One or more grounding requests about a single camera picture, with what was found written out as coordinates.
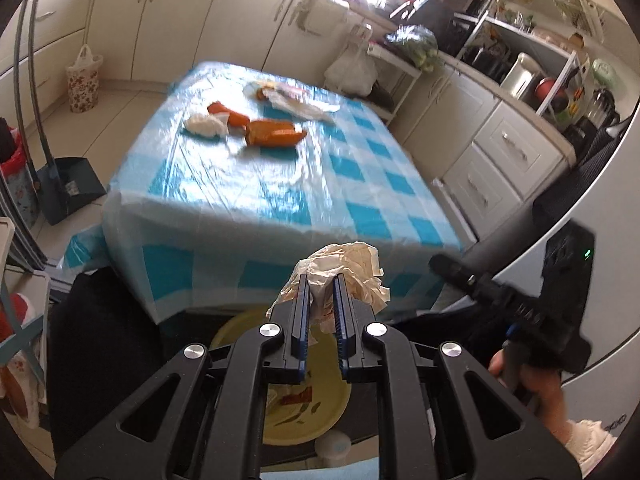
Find white blue folding rack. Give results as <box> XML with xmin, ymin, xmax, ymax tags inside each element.
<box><xmin>0</xmin><ymin>217</ymin><xmax>51</xmax><ymax>411</ymax></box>

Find pale green appliance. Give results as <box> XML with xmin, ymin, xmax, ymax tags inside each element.
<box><xmin>590</xmin><ymin>58</ymin><xmax>621</xmax><ymax>86</ymax></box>

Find person's right hand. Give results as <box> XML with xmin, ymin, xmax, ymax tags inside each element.
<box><xmin>487</xmin><ymin>347</ymin><xmax>571</xmax><ymax>441</ymax></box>

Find white plastic bag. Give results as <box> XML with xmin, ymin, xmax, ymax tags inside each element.
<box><xmin>325</xmin><ymin>42</ymin><xmax>378</xmax><ymax>96</ymax></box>

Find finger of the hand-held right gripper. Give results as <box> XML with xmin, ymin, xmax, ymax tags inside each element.
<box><xmin>429</xmin><ymin>254</ymin><xmax>506</xmax><ymax>306</ymax></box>

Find teal long-handled dustpan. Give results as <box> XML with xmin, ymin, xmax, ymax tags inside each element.
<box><xmin>30</xmin><ymin>0</ymin><xmax>108</xmax><ymax>226</ymax></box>

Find floral bin with red bag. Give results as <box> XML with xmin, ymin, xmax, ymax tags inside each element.
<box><xmin>0</xmin><ymin>117</ymin><xmax>41</xmax><ymax>228</ymax></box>

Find white crumpled cloth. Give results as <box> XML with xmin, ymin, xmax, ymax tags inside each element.
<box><xmin>567</xmin><ymin>417</ymin><xmax>618</xmax><ymax>466</ymax></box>

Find blue checked tablecloth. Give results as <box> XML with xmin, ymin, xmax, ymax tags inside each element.
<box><xmin>60</xmin><ymin>60</ymin><xmax>466</xmax><ymax>326</ymax></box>

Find floral shopping bag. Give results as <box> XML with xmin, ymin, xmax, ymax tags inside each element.
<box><xmin>66</xmin><ymin>45</ymin><xmax>104</xmax><ymax>113</ymax></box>

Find clear plastic packaging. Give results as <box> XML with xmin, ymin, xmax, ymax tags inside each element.
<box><xmin>267</xmin><ymin>90</ymin><xmax>341</xmax><ymax>123</ymax></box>

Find white tissue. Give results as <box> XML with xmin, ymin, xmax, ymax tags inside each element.
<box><xmin>182</xmin><ymin>112</ymin><xmax>231</xmax><ymax>138</ymax></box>

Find white hanging bin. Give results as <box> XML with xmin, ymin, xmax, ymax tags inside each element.
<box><xmin>297</xmin><ymin>0</ymin><xmax>351</xmax><ymax>36</ymax></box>

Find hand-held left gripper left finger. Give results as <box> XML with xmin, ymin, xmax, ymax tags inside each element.
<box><xmin>55</xmin><ymin>272</ymin><xmax>313</xmax><ymax>480</ymax></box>

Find white appliance side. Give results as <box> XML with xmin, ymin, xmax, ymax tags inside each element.
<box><xmin>435</xmin><ymin>125</ymin><xmax>640</xmax><ymax>461</ymax></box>

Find long orange peel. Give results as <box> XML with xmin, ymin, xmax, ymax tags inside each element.
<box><xmin>244</xmin><ymin>119</ymin><xmax>308</xmax><ymax>150</ymax></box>

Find curled orange peel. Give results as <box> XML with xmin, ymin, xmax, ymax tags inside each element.
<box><xmin>207</xmin><ymin>101</ymin><xmax>251</xmax><ymax>127</ymax></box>

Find white wire basket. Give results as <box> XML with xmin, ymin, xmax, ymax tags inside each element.
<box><xmin>547</xmin><ymin>0</ymin><xmax>608</xmax><ymax>36</ymax></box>

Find small black oven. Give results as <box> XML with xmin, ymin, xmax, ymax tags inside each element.
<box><xmin>445</xmin><ymin>0</ymin><xmax>493</xmax><ymax>18</ymax></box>

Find white storage cart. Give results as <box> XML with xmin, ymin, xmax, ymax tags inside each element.
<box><xmin>345</xmin><ymin>25</ymin><xmax>423</xmax><ymax>126</ymax></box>

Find long-handled broom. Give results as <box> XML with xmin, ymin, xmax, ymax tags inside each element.
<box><xmin>12</xmin><ymin>2</ymin><xmax>41</xmax><ymax>186</ymax></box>

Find black blender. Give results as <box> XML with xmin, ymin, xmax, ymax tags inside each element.
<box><xmin>580</xmin><ymin>87</ymin><xmax>617</xmax><ymax>133</ymax></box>

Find white drawer cabinet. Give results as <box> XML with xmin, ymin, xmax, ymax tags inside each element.
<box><xmin>395</xmin><ymin>52</ymin><xmax>576</xmax><ymax>241</ymax></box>

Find white counter shelf rack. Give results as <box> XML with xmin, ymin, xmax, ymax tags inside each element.
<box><xmin>465</xmin><ymin>15</ymin><xmax>621</xmax><ymax>126</ymax></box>

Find bag of green vegetables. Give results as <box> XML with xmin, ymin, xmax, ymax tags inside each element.
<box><xmin>385</xmin><ymin>25</ymin><xmax>441</xmax><ymax>72</ymax></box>

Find red pot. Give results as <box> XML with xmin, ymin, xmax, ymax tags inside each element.
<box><xmin>535</xmin><ymin>77</ymin><xmax>563</xmax><ymax>106</ymax></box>

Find red white cloth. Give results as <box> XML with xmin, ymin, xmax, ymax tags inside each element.
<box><xmin>0</xmin><ymin>292</ymin><xmax>33</xmax><ymax>356</ymax></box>

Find black air fryer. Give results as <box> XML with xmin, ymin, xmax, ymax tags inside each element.
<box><xmin>400</xmin><ymin>0</ymin><xmax>471</xmax><ymax>56</ymax></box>

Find cream base cabinets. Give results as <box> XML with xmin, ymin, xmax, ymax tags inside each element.
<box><xmin>0</xmin><ymin>0</ymin><xmax>371</xmax><ymax>111</ymax></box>

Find stained tissue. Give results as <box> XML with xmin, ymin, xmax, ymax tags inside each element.
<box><xmin>272</xmin><ymin>241</ymin><xmax>391</xmax><ymax>336</ymax></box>

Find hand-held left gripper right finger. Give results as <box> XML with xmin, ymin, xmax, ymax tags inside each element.
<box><xmin>332</xmin><ymin>272</ymin><xmax>583</xmax><ymax>480</ymax></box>

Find person's black trousers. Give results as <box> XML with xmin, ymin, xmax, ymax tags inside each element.
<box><xmin>47</xmin><ymin>265</ymin><xmax>506</xmax><ymax>461</ymax></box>

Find white round container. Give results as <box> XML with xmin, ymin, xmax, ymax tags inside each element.
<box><xmin>315</xmin><ymin>430</ymin><xmax>353</xmax><ymax>468</ymax></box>

